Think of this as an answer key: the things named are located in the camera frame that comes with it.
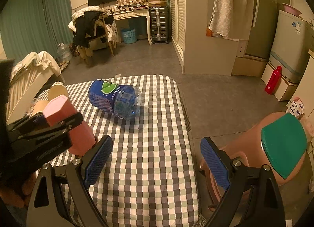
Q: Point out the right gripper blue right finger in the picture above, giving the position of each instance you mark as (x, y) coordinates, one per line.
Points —
(264, 206)

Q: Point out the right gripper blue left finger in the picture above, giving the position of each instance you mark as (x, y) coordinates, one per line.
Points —
(47, 205)

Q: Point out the brown paper cup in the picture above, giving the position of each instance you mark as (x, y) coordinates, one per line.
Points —
(39, 106)

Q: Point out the white floral paper cup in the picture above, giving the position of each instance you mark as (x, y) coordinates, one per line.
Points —
(56, 90)

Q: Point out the left hand holding gripper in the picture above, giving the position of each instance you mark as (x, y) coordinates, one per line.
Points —
(10, 197)

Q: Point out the pink sponge block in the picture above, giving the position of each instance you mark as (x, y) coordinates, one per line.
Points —
(81, 134)

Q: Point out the pink plastic stool green seat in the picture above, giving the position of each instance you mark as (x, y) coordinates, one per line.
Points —
(278, 140)

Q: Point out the bed with beige sheets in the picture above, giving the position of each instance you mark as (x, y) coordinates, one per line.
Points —
(27, 79)

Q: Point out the checkered tablecloth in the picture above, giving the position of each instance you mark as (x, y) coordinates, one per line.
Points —
(149, 179)

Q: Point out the large water jug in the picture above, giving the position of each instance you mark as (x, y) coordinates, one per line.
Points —
(64, 53)

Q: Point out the blue plastic bottle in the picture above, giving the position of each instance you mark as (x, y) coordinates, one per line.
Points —
(122, 101)

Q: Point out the red thermos bottle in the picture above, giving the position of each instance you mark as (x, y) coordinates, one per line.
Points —
(273, 80)

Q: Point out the green curtain left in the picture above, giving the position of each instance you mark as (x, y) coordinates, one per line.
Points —
(34, 26)

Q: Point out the wooden chair with clothes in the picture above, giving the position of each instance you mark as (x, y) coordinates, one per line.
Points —
(89, 24)

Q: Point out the blue laundry basket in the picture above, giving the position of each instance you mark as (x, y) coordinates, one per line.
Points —
(129, 35)

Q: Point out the white louvered wardrobe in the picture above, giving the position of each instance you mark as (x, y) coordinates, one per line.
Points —
(198, 53)

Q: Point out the white small fridge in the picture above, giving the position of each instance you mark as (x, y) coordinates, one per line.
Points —
(293, 39)

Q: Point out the hanging white towel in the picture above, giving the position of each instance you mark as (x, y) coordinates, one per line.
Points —
(232, 19)

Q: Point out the silver black suitcase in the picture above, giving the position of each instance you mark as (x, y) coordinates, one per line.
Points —
(159, 24)

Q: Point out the pink basin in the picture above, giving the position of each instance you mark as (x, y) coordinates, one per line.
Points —
(291, 10)

